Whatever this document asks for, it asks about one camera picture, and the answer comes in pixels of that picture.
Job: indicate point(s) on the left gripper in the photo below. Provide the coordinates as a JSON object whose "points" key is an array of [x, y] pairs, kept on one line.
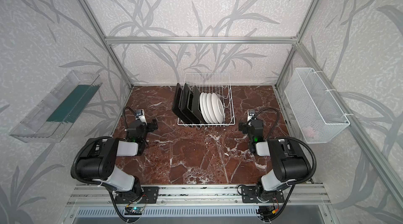
{"points": [[151, 125]]}

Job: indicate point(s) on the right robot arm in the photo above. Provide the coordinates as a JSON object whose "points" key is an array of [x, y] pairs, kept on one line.
{"points": [[293, 161]]}

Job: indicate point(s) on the white wire dish rack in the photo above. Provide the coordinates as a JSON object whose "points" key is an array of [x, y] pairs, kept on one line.
{"points": [[218, 83]]}

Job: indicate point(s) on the square floral plate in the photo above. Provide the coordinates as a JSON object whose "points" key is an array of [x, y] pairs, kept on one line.
{"points": [[176, 104]]}

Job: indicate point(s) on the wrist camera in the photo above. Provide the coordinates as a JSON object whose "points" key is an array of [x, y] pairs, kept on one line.
{"points": [[250, 114], [140, 115]]}

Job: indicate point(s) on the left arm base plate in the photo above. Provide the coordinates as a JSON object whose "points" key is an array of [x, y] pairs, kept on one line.
{"points": [[145, 195]]}

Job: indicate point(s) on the clear plastic wall bin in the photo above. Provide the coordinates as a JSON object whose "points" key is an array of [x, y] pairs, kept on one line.
{"points": [[35, 128]]}

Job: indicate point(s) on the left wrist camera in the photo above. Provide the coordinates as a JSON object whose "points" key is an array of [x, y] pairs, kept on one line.
{"points": [[140, 115]]}

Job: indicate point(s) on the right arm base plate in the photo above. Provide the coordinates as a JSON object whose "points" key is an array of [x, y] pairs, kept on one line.
{"points": [[256, 194]]}

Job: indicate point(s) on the green led circuit board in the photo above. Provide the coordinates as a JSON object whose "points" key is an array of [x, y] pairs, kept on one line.
{"points": [[134, 210]]}

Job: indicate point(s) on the white mesh wall basket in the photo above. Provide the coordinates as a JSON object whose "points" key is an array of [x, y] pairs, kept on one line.
{"points": [[313, 104]]}

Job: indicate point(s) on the pink object in basket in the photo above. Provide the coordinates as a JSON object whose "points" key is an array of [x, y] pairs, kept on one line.
{"points": [[309, 132]]}

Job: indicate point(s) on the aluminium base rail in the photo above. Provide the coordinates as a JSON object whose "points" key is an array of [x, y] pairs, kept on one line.
{"points": [[197, 195]]}

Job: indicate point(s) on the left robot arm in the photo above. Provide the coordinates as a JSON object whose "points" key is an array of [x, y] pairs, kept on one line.
{"points": [[95, 162]]}

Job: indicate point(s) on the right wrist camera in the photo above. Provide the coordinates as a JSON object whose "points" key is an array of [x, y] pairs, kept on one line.
{"points": [[250, 114]]}

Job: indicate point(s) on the black square plate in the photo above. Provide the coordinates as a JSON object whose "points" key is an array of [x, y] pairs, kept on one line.
{"points": [[195, 105], [185, 106]]}

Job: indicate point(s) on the green mat in bin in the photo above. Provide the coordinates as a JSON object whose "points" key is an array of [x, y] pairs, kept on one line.
{"points": [[71, 108]]}

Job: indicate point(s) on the white round plate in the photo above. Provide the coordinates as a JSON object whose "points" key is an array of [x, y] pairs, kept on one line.
{"points": [[202, 108], [218, 108], [208, 106], [212, 106]]}

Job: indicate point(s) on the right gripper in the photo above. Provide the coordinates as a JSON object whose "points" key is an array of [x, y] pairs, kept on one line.
{"points": [[244, 127]]}

